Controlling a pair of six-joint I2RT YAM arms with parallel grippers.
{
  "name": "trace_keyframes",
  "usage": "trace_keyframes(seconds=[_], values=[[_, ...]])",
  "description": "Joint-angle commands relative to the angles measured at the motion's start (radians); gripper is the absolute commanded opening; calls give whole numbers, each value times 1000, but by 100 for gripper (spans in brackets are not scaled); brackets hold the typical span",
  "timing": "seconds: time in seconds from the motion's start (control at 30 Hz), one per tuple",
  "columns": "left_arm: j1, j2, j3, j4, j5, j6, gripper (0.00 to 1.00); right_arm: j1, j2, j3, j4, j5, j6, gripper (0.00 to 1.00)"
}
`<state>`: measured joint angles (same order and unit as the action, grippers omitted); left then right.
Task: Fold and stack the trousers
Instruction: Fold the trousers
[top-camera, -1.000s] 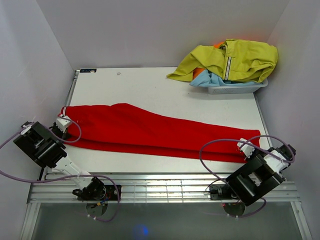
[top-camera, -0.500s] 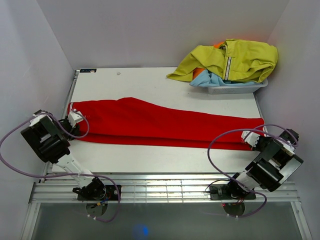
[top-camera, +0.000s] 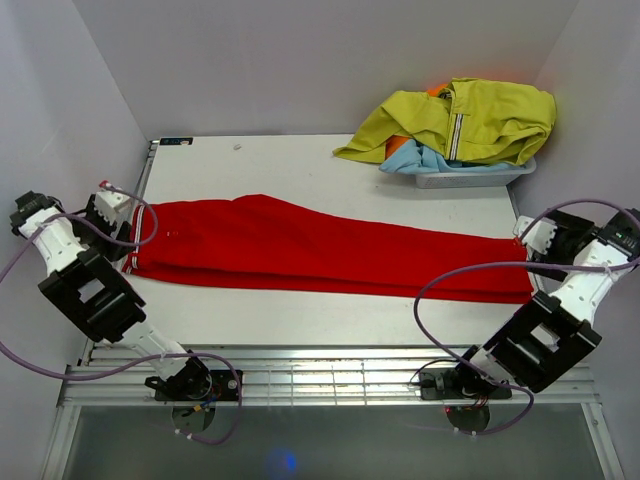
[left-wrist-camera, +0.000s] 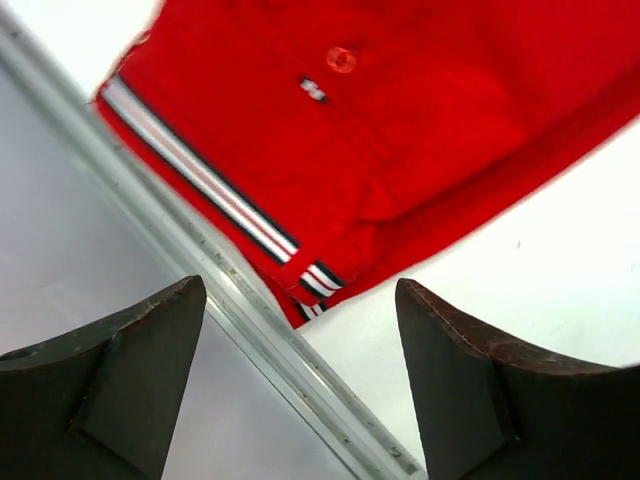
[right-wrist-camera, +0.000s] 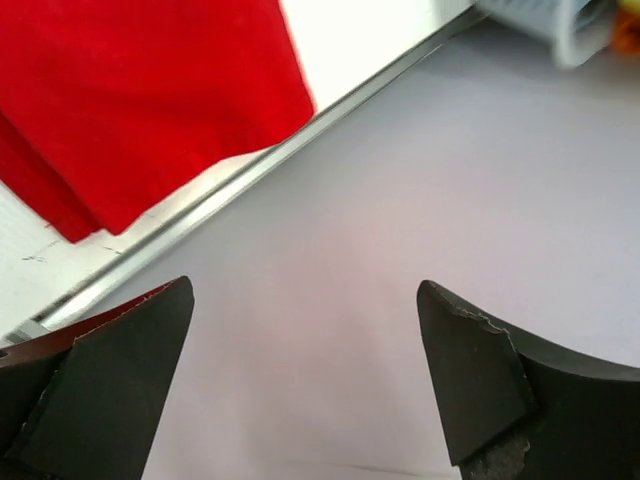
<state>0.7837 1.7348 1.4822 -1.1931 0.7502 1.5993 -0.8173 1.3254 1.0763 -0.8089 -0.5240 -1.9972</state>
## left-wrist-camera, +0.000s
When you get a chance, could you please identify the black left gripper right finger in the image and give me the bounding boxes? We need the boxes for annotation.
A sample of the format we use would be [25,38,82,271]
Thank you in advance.
[395,279,639,480]

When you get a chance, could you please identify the aluminium table frame rail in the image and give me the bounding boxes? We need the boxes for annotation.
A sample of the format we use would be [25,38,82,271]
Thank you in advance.
[0,7,426,480]

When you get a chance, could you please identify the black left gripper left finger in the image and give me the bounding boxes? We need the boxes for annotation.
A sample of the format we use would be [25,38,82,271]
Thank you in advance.
[1,275,207,479]

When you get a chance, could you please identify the red trousers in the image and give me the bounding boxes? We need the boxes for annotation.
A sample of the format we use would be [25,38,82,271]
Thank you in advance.
[94,0,639,327]

